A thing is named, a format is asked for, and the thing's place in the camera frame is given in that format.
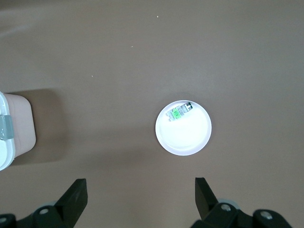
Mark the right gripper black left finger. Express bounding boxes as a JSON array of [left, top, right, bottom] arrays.
[[0, 178, 88, 228]]

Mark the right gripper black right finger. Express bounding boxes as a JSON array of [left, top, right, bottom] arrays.
[[191, 177, 292, 228]]

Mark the pale pink round plate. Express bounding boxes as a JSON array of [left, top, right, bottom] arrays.
[[155, 100, 212, 156]]

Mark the pink storage box white lid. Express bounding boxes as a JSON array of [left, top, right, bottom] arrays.
[[0, 91, 37, 171]]

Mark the grey box latch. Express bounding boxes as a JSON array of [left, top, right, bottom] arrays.
[[0, 114, 14, 140]]

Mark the green push-button switch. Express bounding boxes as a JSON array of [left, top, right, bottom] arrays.
[[166, 102, 193, 122]]

